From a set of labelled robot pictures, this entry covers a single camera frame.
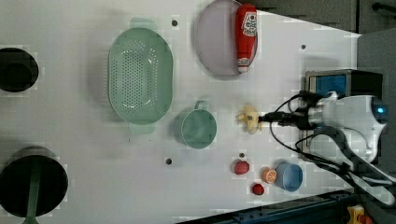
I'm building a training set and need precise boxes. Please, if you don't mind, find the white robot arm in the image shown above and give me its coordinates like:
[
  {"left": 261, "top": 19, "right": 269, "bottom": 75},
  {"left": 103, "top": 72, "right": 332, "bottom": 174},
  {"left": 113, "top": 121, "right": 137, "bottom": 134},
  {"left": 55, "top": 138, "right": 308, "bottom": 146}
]
[{"left": 256, "top": 91, "right": 395, "bottom": 207}]

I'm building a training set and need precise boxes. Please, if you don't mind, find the blue metal frame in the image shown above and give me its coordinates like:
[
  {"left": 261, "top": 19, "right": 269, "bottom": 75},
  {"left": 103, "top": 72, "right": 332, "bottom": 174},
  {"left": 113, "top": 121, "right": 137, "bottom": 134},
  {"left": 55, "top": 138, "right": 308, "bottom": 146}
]
[{"left": 179, "top": 190, "right": 357, "bottom": 224}]

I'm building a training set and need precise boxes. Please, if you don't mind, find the small red tomato toy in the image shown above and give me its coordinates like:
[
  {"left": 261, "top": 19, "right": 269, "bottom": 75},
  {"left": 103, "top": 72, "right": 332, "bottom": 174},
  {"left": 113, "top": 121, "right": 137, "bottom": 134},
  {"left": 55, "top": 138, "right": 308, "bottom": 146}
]
[{"left": 252, "top": 183, "right": 264, "bottom": 195}]

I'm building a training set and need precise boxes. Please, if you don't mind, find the green ladle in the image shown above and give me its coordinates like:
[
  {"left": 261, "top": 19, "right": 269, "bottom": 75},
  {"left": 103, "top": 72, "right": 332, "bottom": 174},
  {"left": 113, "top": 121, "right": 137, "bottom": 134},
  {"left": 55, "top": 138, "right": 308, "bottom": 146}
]
[{"left": 22, "top": 160, "right": 41, "bottom": 224}]

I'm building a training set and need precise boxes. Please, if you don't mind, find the silver toaster oven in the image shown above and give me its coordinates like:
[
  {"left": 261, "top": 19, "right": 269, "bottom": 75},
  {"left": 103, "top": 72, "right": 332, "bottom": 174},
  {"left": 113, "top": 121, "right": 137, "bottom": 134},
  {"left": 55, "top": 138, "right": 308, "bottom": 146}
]
[{"left": 304, "top": 69, "right": 389, "bottom": 163}]

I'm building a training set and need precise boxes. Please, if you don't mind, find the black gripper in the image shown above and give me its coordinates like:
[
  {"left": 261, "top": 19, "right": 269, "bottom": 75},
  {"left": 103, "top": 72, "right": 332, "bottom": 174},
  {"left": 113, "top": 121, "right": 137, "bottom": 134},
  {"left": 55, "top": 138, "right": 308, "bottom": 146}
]
[{"left": 259, "top": 107, "right": 312, "bottom": 130}]

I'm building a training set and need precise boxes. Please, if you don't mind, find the orange slice toy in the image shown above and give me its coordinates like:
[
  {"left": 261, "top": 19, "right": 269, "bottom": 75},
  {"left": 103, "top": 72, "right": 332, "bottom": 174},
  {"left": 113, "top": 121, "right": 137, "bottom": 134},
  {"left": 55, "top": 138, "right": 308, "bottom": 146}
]
[{"left": 262, "top": 169, "right": 277, "bottom": 184}]

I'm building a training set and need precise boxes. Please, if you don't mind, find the red ketchup bottle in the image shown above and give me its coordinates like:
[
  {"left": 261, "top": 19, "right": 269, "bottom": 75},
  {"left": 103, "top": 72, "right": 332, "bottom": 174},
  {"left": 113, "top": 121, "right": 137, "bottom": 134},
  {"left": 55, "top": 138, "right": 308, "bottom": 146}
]
[{"left": 234, "top": 4, "right": 257, "bottom": 73}]

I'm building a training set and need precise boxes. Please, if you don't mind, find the red strawberry toy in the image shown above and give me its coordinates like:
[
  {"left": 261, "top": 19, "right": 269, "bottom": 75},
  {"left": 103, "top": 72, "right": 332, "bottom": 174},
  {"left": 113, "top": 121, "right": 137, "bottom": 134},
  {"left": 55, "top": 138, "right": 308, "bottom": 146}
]
[{"left": 233, "top": 161, "right": 250, "bottom": 175}]

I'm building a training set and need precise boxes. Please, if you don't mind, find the blue cup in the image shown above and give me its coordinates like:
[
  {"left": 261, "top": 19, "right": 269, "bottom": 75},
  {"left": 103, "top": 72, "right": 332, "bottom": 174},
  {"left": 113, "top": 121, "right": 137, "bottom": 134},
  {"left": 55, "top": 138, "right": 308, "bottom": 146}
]
[{"left": 275, "top": 163, "right": 303, "bottom": 192}]

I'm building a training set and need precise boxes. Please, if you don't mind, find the peeled toy banana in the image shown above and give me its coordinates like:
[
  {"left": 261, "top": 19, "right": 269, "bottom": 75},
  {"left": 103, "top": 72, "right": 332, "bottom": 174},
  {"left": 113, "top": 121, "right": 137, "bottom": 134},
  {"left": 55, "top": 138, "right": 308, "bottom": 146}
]
[{"left": 236, "top": 105, "right": 263, "bottom": 134}]

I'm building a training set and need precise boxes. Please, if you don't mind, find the green perforated colander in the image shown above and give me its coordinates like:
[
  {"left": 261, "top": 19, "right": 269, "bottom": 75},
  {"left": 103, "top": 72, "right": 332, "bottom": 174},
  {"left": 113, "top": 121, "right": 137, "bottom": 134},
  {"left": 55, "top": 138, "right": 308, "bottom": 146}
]
[{"left": 107, "top": 18, "right": 174, "bottom": 134}]

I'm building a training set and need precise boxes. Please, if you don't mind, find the large black pot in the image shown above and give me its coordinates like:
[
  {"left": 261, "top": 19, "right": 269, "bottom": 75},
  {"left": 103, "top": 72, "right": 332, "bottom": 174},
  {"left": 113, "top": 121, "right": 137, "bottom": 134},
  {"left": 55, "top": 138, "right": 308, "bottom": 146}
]
[{"left": 1, "top": 147, "right": 68, "bottom": 217}]

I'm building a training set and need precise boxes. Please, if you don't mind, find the lilac round plate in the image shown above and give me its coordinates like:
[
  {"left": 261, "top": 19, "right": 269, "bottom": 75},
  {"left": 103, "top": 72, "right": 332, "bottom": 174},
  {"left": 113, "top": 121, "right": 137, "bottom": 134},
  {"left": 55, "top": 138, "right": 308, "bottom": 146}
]
[{"left": 194, "top": 0, "right": 258, "bottom": 76}]

